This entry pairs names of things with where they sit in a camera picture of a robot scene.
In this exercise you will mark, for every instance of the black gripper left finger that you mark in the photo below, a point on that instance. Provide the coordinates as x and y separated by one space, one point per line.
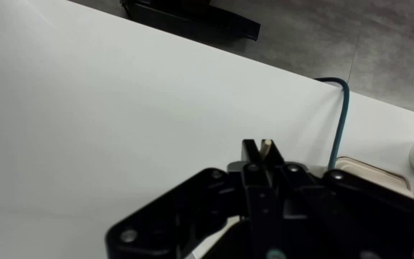
192 216

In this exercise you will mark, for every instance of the beige takeout container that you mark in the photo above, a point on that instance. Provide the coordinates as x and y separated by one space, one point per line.
379 173

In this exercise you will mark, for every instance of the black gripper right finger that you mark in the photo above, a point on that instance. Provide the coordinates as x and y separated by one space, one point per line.
359 221

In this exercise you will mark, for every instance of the black metal frame foot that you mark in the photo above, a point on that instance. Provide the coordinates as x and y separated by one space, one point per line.
192 16

